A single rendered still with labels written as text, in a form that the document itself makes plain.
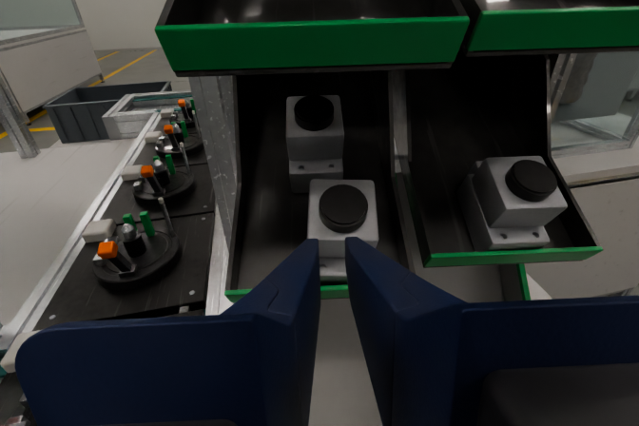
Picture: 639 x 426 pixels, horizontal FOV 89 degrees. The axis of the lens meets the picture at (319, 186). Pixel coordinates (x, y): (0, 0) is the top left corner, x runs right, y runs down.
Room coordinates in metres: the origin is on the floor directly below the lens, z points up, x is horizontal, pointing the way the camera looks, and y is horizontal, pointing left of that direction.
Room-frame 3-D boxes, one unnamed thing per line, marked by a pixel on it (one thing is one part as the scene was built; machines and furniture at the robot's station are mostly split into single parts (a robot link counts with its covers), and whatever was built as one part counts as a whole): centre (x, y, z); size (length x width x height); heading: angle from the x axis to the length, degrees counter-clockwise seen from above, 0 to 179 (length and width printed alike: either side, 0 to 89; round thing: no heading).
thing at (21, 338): (0.26, 0.39, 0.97); 0.05 x 0.05 x 0.04; 11
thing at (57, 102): (2.07, 1.28, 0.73); 0.62 x 0.42 x 0.23; 101
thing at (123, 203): (0.68, 0.37, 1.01); 0.24 x 0.24 x 0.13; 11
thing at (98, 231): (0.43, 0.33, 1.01); 0.24 x 0.24 x 0.13; 11
